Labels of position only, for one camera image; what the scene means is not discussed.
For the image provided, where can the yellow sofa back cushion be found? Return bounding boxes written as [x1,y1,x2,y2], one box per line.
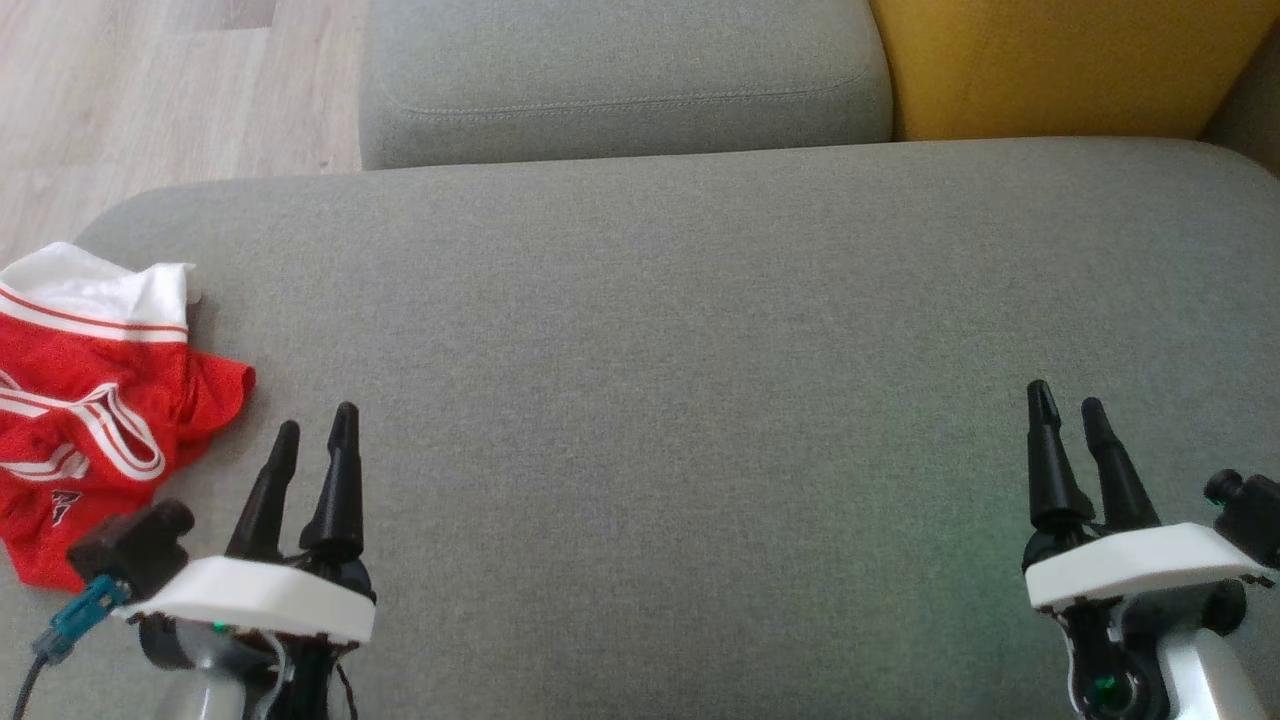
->
[868,0,1280,142]

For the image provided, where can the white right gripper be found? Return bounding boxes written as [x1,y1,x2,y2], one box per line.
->
[1020,379,1278,720]

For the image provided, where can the red and white sports shirt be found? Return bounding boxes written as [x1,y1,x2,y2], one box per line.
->
[0,240,257,593]

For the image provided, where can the large grey sofa seat cushion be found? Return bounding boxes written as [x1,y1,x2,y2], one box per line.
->
[0,137,1280,720]

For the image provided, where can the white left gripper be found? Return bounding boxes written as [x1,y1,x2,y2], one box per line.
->
[122,402,379,720]

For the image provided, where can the black camera cable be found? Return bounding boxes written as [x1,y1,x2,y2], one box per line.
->
[0,648,53,720]

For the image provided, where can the blue cable connector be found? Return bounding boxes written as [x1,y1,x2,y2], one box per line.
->
[33,575,132,663]

